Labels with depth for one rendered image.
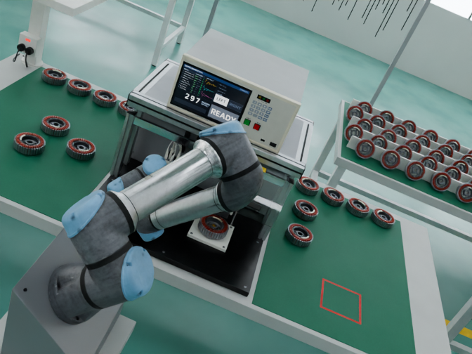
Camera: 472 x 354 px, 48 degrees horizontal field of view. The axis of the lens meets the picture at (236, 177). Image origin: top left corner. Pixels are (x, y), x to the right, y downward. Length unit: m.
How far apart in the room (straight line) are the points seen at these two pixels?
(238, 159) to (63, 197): 0.79
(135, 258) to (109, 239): 0.07
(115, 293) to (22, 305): 0.21
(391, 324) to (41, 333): 1.26
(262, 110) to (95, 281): 0.87
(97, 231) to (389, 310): 1.27
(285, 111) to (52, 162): 0.90
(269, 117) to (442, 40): 6.59
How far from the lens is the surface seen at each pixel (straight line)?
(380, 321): 2.07
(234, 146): 1.39
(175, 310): 2.73
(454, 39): 8.35
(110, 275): 1.26
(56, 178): 2.05
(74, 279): 1.34
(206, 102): 1.88
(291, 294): 1.94
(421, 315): 2.24
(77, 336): 1.41
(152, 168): 1.65
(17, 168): 2.07
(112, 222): 1.24
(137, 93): 1.95
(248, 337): 2.78
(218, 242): 1.94
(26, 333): 1.39
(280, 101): 1.83
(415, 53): 8.33
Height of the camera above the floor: 1.98
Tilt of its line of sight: 31 degrees down
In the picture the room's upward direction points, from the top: 24 degrees clockwise
